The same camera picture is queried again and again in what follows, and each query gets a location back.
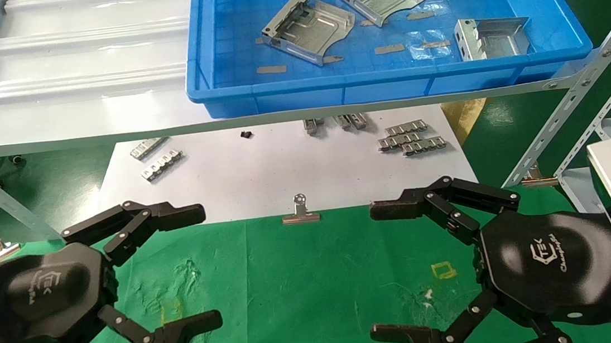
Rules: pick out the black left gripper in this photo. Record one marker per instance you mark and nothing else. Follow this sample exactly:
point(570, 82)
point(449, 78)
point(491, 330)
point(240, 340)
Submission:
point(31, 293)

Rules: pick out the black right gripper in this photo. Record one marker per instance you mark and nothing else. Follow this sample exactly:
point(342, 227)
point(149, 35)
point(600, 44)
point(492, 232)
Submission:
point(550, 265)

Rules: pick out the green table cloth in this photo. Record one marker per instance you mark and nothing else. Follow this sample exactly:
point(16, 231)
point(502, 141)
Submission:
point(322, 282)

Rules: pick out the notched metal strip part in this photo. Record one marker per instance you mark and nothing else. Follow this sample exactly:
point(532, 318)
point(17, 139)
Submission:
point(343, 122)
point(162, 165)
point(423, 146)
point(406, 127)
point(311, 126)
point(149, 148)
point(359, 121)
point(398, 141)

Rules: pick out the white paper sheet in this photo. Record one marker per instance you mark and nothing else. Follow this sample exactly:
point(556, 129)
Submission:
point(255, 171)

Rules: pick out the small black clip piece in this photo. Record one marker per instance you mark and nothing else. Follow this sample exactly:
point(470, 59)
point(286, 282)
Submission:
point(246, 134)

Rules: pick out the brown cardboard piece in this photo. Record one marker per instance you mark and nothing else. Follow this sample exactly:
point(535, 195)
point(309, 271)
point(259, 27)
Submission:
point(465, 117)

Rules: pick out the grey metal side shelf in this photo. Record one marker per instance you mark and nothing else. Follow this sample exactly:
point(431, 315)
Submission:
point(576, 187)

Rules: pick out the small dark caster wheel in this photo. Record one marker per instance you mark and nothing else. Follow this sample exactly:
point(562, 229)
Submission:
point(17, 160)

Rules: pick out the blue plastic bin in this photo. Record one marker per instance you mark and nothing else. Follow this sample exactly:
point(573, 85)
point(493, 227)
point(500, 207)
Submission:
point(303, 90)

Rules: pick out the brown tape strip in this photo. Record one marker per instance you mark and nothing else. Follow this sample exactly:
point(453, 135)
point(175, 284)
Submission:
point(271, 69)
point(259, 41)
point(367, 22)
point(436, 44)
point(389, 49)
point(420, 15)
point(335, 59)

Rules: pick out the clear plastic bag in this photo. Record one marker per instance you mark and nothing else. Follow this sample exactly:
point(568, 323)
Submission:
point(421, 37)

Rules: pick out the white corrugated shelf panel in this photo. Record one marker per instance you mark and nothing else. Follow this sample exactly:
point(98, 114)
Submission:
point(76, 59)

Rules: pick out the box shaped sheet metal part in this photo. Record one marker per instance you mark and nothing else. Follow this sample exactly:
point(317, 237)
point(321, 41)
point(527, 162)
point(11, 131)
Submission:
point(495, 41)

